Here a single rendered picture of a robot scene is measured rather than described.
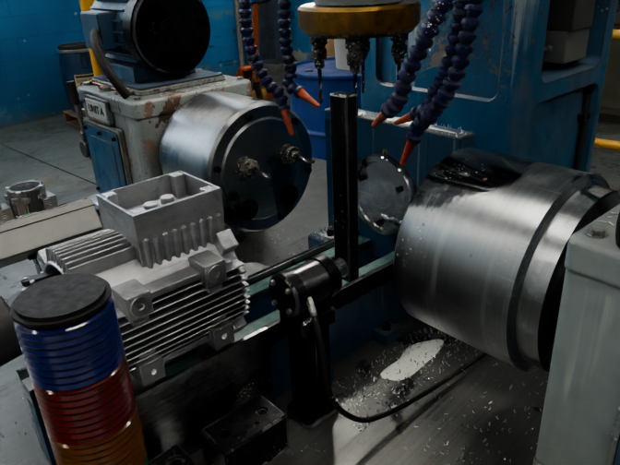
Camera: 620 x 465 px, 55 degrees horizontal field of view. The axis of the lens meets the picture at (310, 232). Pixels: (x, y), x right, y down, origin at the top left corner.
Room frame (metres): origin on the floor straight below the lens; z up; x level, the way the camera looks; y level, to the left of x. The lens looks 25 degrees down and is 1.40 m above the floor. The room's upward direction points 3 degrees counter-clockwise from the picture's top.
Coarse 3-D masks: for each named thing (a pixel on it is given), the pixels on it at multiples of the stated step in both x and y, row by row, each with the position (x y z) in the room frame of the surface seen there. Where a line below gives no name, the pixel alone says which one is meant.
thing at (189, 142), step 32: (224, 96) 1.14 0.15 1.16; (192, 128) 1.07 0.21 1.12; (224, 128) 1.01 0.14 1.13; (256, 128) 1.05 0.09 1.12; (160, 160) 1.14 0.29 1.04; (192, 160) 1.03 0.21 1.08; (224, 160) 1.00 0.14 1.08; (256, 160) 1.05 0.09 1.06; (288, 160) 1.06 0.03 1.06; (224, 192) 1.00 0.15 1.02; (256, 192) 1.04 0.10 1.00; (288, 192) 1.08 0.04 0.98; (256, 224) 1.04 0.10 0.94
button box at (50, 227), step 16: (64, 208) 0.82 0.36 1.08; (80, 208) 0.83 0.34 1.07; (0, 224) 0.76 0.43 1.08; (16, 224) 0.77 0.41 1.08; (32, 224) 0.78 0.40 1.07; (48, 224) 0.79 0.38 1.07; (64, 224) 0.80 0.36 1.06; (80, 224) 0.81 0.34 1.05; (96, 224) 0.82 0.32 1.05; (0, 240) 0.75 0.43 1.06; (16, 240) 0.75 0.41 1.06; (32, 240) 0.77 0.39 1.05; (48, 240) 0.78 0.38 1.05; (64, 240) 0.79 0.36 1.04; (0, 256) 0.73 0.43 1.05; (16, 256) 0.75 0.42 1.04
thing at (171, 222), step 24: (120, 192) 0.71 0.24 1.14; (144, 192) 0.73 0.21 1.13; (168, 192) 0.75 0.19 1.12; (192, 192) 0.74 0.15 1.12; (216, 192) 0.69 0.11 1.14; (120, 216) 0.64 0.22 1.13; (144, 216) 0.62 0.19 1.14; (168, 216) 0.64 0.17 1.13; (192, 216) 0.66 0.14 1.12; (216, 216) 0.68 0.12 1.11; (144, 240) 0.62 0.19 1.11; (168, 240) 0.64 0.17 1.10; (192, 240) 0.66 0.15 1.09; (144, 264) 0.62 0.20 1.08
